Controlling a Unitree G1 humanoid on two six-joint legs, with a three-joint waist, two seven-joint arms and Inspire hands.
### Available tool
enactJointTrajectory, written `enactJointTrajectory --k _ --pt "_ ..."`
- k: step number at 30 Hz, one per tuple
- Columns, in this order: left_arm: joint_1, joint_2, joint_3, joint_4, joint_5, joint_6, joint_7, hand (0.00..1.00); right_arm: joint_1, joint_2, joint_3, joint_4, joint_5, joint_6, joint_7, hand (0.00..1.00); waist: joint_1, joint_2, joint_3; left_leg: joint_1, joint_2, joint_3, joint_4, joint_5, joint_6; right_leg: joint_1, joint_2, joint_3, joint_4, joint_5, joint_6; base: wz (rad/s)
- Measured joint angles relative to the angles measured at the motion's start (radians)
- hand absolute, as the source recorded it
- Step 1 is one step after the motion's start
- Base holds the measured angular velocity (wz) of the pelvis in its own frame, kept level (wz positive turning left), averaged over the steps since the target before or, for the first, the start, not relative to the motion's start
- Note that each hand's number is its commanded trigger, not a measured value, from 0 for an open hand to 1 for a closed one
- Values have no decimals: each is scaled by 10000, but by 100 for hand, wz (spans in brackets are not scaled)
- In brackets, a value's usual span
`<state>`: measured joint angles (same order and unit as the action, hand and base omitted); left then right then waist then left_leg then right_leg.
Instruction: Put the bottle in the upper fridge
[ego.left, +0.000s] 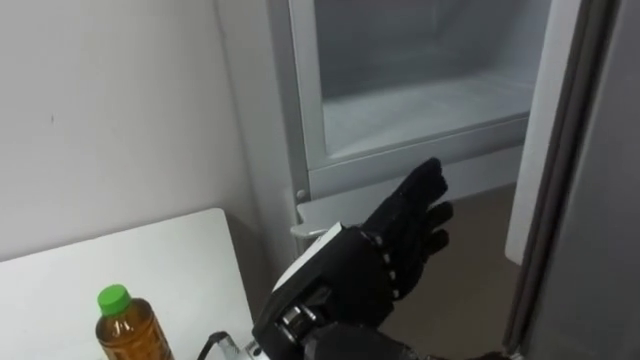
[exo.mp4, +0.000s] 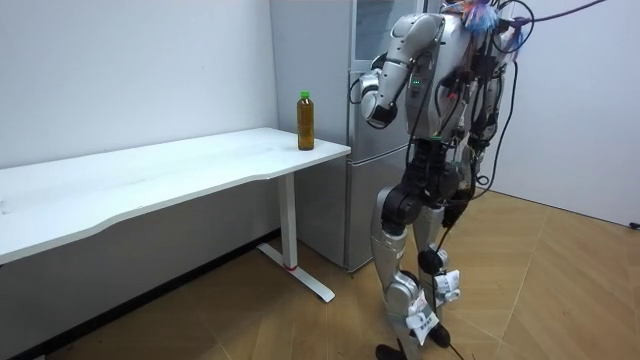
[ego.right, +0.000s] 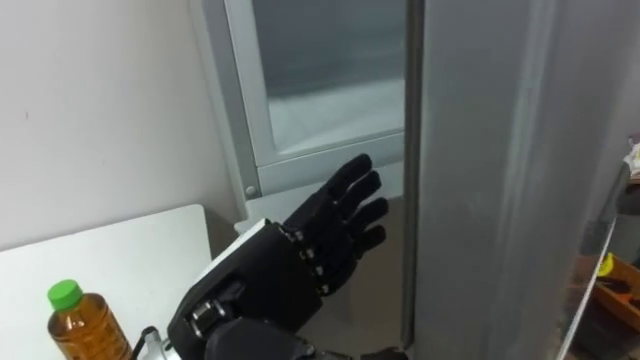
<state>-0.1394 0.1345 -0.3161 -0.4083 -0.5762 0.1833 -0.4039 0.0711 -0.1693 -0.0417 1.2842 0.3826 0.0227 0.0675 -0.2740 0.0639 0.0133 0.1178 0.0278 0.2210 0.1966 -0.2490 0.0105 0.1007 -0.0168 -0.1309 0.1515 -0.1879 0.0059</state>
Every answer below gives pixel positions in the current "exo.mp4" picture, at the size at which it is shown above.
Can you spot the grey fridge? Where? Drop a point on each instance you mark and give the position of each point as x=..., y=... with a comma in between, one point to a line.
x=320, y=75

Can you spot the robot body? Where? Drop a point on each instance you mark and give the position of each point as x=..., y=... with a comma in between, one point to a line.
x=440, y=90

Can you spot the tea bottle with green cap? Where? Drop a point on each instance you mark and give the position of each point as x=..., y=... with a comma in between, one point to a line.
x=305, y=125

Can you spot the white desk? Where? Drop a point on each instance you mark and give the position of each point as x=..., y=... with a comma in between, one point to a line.
x=150, y=170

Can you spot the robot legs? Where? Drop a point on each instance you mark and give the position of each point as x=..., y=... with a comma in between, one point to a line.
x=395, y=250

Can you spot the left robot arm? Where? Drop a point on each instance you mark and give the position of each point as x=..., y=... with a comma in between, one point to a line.
x=397, y=65

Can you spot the black plug on floor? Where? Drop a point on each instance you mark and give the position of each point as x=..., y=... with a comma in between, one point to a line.
x=635, y=226

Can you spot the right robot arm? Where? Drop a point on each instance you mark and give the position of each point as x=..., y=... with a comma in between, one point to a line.
x=494, y=100

